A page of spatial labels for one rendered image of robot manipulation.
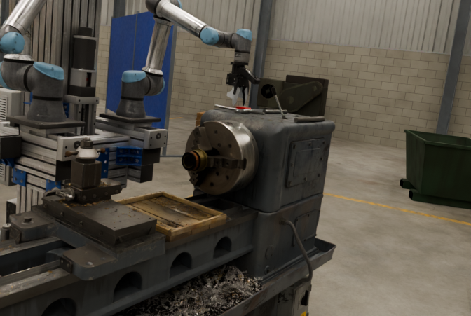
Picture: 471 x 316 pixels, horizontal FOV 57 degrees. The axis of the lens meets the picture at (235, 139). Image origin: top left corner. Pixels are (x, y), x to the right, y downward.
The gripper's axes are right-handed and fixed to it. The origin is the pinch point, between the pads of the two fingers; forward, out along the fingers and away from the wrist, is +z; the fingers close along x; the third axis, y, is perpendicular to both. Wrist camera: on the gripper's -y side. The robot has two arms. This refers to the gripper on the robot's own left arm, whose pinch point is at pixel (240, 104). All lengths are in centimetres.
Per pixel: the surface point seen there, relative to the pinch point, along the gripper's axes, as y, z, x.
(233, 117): -7.1, 5.4, 13.7
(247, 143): -25.2, 13.2, 26.2
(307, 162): -32.9, 23.5, -14.8
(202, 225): -30, 41, 55
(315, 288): -9, 130, -104
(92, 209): -14, 33, 90
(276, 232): -32, 54, 5
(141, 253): -35, 41, 87
